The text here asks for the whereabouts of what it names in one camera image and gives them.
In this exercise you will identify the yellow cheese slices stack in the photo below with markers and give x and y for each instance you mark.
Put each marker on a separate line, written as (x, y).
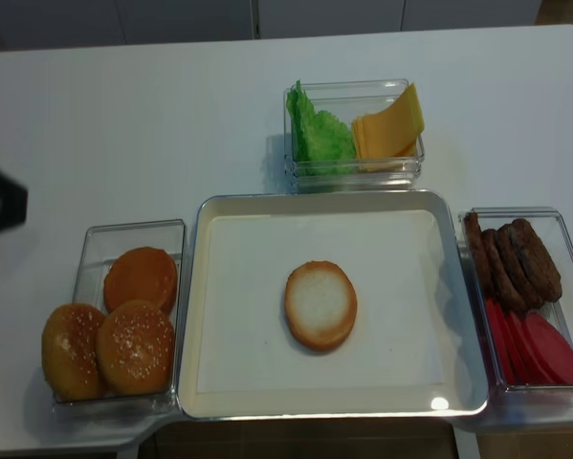
(391, 133)

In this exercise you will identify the clear plastic patty tomato container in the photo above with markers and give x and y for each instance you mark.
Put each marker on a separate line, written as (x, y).
(523, 405)

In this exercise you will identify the brown meat patty rightmost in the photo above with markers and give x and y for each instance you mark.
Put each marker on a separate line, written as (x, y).
(535, 260)

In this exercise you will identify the clear plastic bun container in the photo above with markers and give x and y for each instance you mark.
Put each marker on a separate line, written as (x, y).
(102, 246)

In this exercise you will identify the brown meat patty leftmost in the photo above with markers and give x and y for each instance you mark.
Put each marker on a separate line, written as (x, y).
(477, 249)

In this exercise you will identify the glossy bottom bun half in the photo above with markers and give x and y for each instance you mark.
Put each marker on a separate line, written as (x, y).
(144, 273)

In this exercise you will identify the white paper tray liner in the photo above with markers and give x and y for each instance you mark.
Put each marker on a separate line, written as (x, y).
(246, 345)

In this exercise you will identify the silver metal baking tray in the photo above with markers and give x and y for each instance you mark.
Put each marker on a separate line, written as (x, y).
(464, 392)

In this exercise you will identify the clear plastic lettuce cheese container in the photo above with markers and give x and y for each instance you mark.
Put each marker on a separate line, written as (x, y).
(347, 101)

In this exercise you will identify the sesame top bun right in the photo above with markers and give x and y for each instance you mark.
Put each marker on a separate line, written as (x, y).
(135, 346)

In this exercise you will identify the sesame bun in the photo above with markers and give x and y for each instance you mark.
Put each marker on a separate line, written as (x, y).
(135, 346)
(68, 353)

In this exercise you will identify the sesame top bun left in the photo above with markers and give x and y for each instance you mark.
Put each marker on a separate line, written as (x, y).
(68, 353)

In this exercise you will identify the green lettuce leaves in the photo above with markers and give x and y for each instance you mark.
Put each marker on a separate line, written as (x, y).
(320, 135)

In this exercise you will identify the red tomato slices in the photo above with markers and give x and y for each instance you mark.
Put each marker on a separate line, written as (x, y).
(530, 350)

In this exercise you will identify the brown bottom bun half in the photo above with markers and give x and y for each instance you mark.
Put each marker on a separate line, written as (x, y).
(320, 305)

